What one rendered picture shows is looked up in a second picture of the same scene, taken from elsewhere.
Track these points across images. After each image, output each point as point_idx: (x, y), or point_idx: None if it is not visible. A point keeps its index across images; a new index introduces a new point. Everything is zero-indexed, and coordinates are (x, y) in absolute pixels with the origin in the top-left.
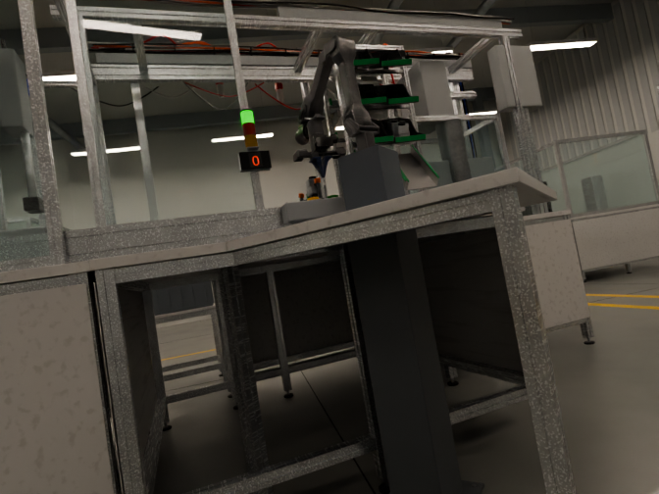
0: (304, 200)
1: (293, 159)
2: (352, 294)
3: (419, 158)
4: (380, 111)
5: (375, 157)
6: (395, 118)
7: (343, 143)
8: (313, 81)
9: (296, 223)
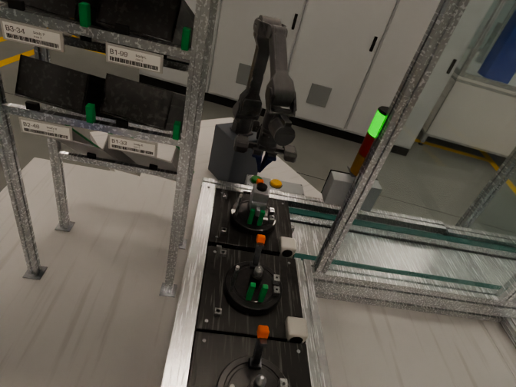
0: (272, 208)
1: (296, 159)
2: None
3: (73, 137)
4: (15, 32)
5: None
6: (33, 58)
7: (156, 144)
8: (286, 61)
9: (299, 174)
